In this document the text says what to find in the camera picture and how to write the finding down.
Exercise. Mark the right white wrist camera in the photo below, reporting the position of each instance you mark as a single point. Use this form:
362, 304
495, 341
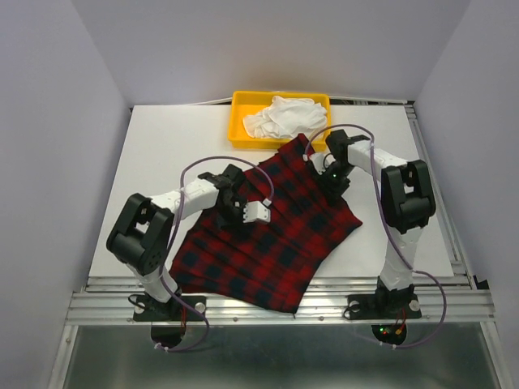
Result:
317, 161

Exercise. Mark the white skirt in bin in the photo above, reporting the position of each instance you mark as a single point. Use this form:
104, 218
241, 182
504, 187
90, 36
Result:
285, 118

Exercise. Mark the red plaid pleated skirt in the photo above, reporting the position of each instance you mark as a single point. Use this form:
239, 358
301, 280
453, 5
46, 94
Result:
267, 265

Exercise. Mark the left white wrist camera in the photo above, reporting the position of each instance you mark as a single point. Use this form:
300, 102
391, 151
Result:
256, 212

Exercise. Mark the yellow plastic bin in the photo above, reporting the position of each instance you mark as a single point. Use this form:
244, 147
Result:
250, 102

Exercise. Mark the aluminium rail frame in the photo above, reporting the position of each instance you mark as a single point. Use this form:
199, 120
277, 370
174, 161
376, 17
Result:
321, 263

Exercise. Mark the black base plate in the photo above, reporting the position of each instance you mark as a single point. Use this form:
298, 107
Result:
368, 307
149, 310

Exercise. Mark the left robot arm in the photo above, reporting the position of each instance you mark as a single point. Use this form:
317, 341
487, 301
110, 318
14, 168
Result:
140, 236

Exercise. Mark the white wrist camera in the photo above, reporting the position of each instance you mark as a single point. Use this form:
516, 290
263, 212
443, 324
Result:
256, 212
317, 161

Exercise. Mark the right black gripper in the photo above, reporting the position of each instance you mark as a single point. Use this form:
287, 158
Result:
332, 190

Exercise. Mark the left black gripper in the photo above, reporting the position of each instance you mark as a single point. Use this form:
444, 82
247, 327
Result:
223, 224

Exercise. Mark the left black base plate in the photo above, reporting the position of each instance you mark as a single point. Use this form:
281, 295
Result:
149, 310

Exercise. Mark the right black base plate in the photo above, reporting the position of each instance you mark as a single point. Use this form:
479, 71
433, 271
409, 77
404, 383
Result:
368, 307

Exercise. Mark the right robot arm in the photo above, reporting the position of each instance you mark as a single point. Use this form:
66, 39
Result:
406, 202

